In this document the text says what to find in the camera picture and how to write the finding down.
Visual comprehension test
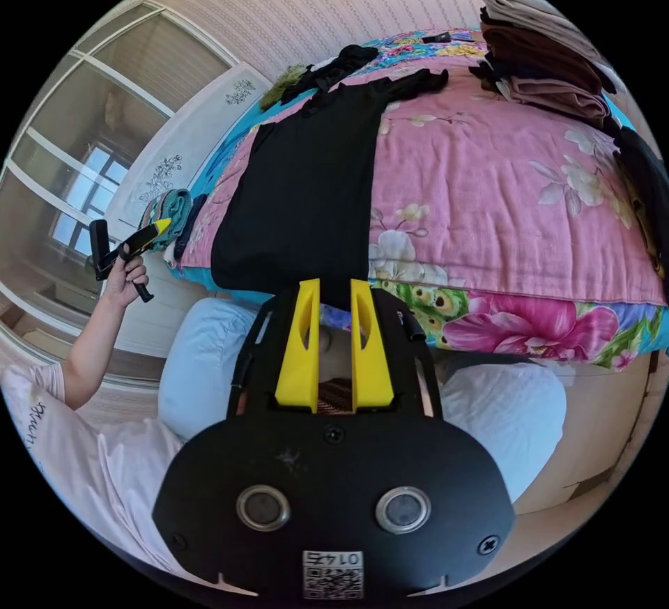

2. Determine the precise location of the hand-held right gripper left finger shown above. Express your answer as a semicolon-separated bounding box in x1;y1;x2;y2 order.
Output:
275;278;321;407

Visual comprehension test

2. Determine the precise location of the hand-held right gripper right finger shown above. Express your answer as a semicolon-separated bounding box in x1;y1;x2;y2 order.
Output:
349;278;395;413

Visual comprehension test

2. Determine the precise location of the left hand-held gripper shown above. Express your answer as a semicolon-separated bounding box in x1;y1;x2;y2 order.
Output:
95;217;174;305

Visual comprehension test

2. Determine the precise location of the person's left forearm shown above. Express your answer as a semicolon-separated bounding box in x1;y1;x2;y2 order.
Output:
60;287;126;410

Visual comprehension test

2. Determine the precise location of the dark green short sleeve shirt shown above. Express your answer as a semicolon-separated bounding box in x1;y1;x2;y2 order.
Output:
210;68;450;310

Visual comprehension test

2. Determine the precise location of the person's left hand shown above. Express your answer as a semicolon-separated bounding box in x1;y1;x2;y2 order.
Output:
102;245;151;309

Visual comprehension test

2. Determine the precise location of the pile of teal striped clothes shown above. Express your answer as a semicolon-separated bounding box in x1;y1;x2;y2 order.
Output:
138;188;210;264

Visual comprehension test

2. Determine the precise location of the green fuzzy garment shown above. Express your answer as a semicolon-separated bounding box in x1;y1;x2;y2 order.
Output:
259;64;307;111

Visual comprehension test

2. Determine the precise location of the bed with pink floral quilt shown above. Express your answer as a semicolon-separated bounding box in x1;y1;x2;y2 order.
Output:
164;29;669;373

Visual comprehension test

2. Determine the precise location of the person's body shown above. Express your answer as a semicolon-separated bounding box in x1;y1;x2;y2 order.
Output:
0;296;569;587

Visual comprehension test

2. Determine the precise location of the heap of black clothes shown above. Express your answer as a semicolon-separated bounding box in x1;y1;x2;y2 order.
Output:
284;44;380;104

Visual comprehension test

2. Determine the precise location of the black garment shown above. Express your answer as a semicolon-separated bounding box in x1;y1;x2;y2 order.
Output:
611;125;669;277

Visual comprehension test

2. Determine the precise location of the pile of brown folded clothes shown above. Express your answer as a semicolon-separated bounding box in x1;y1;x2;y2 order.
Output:
468;0;627;130

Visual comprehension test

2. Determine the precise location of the window with white frame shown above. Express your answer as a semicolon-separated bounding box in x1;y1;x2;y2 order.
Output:
0;0;237;318

